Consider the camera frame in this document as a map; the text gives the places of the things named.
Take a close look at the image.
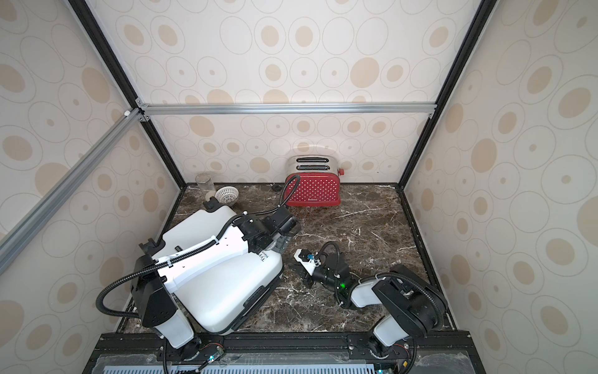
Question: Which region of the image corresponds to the white hard-shell suitcase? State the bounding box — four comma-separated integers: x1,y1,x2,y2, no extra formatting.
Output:
138,197,285,336

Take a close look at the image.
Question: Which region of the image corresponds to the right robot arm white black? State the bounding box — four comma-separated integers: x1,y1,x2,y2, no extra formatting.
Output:
294,241,447,358

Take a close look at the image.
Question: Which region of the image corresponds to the white perforated strainer cup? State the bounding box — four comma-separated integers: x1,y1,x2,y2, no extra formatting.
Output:
214,186,239,207

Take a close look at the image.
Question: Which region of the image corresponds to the red and chrome toaster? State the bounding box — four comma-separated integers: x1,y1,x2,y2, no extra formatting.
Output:
283,155,344,207

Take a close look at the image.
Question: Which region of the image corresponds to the clear glass jar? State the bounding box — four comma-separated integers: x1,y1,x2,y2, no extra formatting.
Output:
195,172,216,199

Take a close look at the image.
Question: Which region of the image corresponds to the left diagonal aluminium bar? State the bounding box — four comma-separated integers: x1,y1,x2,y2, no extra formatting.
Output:
1,108,142,272

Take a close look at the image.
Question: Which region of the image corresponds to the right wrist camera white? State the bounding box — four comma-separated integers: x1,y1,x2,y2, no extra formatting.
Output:
294,249,322,281

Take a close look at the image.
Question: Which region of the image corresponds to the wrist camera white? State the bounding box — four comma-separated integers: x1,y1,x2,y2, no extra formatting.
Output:
272,235,292,254
294,249,322,281

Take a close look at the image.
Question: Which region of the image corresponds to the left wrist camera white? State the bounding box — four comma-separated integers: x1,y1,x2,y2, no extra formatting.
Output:
272,235,292,254

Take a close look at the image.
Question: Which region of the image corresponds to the horizontal aluminium frame bar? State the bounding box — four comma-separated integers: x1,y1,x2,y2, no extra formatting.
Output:
140,102,437,115

